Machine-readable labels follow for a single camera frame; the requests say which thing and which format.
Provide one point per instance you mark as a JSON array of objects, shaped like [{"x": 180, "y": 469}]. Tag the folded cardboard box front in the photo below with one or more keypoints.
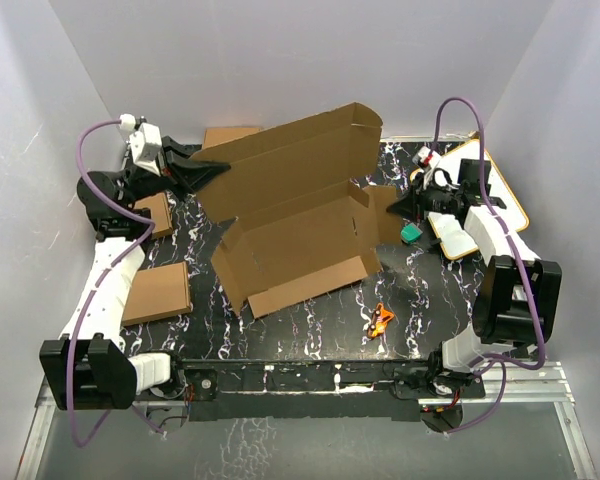
[{"x": 158, "y": 293}]

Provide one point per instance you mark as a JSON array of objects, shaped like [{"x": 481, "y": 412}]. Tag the white board yellow rim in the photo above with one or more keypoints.
[{"x": 481, "y": 231}]

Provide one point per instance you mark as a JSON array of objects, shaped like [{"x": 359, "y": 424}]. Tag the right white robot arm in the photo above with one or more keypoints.
[{"x": 514, "y": 311}]

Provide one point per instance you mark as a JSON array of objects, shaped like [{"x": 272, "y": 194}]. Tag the large cardboard box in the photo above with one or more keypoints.
[{"x": 299, "y": 225}]

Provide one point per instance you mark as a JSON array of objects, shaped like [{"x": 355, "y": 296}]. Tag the folded cardboard box left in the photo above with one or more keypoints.
[{"x": 160, "y": 214}]

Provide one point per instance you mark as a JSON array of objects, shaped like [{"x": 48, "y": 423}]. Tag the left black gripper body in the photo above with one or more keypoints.
[{"x": 141, "y": 182}]

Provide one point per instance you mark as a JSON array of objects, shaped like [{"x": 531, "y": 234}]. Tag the aluminium frame rail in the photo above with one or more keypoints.
[{"x": 525, "y": 427}]

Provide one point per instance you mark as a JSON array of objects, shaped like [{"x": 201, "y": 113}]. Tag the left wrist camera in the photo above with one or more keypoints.
[{"x": 145, "y": 145}]

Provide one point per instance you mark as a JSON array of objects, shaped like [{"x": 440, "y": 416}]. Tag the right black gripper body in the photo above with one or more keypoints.
[{"x": 436, "y": 199}]

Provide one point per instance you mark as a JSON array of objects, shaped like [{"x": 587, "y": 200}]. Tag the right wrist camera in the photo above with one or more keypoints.
[{"x": 426, "y": 160}]

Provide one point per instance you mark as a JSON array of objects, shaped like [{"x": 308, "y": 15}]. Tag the orange toy truck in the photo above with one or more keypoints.
[{"x": 380, "y": 319}]

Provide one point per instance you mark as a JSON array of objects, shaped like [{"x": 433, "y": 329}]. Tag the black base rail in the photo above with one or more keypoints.
[{"x": 400, "y": 390}]

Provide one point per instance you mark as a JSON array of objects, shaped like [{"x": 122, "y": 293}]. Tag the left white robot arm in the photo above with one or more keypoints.
[{"x": 85, "y": 367}]

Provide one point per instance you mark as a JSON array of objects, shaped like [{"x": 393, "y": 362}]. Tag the green eraser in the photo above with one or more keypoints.
[{"x": 410, "y": 233}]

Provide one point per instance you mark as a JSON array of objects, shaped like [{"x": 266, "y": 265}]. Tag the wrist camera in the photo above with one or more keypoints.
[
  {"x": 145, "y": 145},
  {"x": 426, "y": 160}
]

